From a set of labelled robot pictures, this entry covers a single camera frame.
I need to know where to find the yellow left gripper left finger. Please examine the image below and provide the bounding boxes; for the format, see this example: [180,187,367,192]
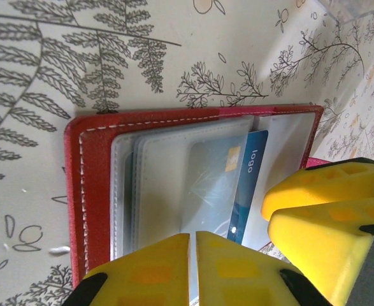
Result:
[62,233,191,306]

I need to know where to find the blue credit card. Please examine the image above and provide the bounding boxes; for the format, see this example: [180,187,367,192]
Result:
[186,129,270,247]

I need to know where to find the red leather card holder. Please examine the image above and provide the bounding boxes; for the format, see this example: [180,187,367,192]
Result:
[64,103,324,288]

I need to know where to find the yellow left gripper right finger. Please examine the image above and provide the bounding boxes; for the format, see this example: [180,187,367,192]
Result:
[195,230,321,306]

